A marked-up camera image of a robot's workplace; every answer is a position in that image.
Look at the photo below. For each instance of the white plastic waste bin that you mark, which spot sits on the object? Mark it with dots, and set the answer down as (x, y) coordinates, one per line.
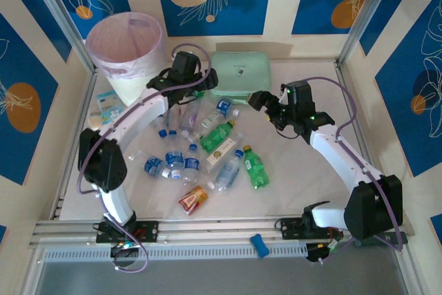
(134, 91)

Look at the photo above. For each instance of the aluminium mounting rail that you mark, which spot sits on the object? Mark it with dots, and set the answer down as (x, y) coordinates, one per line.
(214, 227)

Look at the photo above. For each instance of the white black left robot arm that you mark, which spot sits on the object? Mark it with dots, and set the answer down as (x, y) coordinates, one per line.
(138, 119)

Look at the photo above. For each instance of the pink plastic bin liner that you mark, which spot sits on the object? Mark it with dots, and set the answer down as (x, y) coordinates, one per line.
(114, 39)

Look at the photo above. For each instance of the blue snack packet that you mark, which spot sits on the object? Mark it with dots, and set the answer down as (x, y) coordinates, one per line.
(107, 103)

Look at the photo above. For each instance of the red label bottle, blue cap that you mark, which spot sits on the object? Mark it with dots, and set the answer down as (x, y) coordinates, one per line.
(173, 120)

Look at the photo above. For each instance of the aluminium frame post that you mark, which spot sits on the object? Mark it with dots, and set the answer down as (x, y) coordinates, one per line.
(367, 15)
(62, 15)

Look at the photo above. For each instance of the pale label bottle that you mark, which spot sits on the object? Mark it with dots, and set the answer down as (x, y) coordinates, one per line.
(228, 172)

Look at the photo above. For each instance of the square bottle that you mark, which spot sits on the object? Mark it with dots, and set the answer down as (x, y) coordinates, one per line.
(222, 150)

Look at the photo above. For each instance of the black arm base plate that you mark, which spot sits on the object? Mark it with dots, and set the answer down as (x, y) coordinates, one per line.
(290, 229)
(148, 231)

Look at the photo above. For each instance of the green white label clear bottle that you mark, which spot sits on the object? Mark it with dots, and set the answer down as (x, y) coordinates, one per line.
(208, 121)

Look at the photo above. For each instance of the orange label bottle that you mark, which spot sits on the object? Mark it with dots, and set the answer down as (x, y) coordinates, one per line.
(191, 201)

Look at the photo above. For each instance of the aluminium side rail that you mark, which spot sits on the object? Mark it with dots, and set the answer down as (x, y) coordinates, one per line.
(61, 198)
(346, 84)

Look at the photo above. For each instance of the blue foam bone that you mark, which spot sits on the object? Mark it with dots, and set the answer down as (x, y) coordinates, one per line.
(259, 245)

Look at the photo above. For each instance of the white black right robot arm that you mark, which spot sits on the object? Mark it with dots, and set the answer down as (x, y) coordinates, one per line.
(345, 157)

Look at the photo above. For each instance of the mint green zip pouch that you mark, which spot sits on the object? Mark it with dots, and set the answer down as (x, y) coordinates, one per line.
(241, 74)

